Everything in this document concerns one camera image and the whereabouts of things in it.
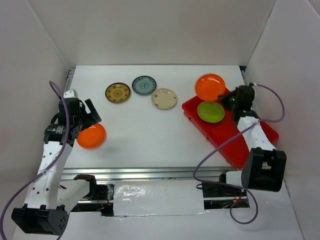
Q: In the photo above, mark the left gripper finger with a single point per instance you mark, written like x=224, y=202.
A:
x=94, y=118
x=90, y=106

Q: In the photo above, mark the yellow patterned plate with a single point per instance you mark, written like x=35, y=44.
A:
x=117, y=92

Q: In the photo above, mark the aluminium rail frame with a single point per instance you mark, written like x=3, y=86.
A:
x=142, y=141

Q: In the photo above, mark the red plastic bin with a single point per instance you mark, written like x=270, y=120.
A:
x=236, y=152

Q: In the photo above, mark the green plate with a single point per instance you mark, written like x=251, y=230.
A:
x=210, y=112

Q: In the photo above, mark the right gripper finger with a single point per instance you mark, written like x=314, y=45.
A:
x=227, y=95
x=227, y=102

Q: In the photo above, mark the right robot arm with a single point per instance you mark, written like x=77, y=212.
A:
x=265, y=166

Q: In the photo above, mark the orange plate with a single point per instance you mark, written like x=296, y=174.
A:
x=92, y=137
x=209, y=87

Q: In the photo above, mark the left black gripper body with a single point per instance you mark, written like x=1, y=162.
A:
x=82, y=120

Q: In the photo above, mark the beige floral plate back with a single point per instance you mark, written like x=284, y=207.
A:
x=164, y=98

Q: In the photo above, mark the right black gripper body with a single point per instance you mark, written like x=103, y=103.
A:
x=235, y=102

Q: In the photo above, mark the white foil-taped panel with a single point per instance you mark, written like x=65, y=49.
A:
x=157, y=198

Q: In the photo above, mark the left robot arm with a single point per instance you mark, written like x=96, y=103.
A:
x=47, y=208

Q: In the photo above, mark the blue patterned plate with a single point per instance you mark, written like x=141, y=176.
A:
x=144, y=85

